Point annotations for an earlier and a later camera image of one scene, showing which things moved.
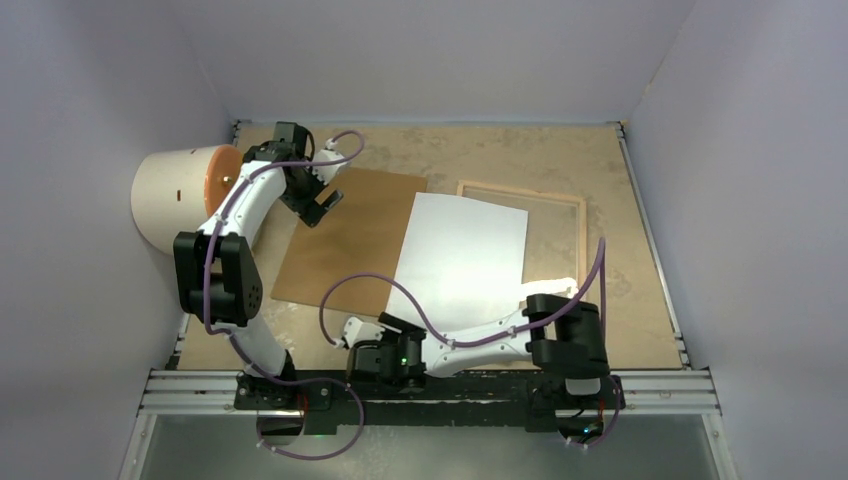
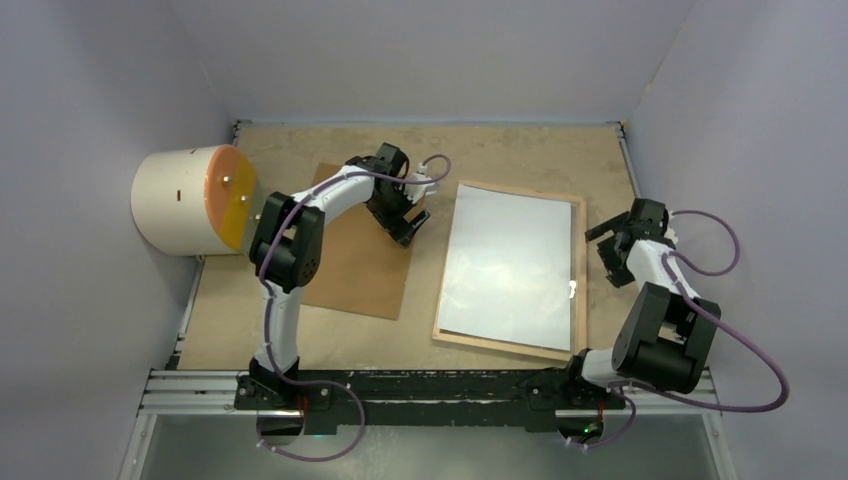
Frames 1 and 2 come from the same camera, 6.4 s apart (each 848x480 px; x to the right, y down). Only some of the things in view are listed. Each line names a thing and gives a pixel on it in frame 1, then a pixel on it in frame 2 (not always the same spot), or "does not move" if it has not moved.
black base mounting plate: (445, 399) does not move
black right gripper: (396, 322) -> (618, 273)
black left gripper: (309, 209) -> (397, 225)
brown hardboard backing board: (363, 232) does not move
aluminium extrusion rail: (212, 393) does not move
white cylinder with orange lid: (176, 190) does not move
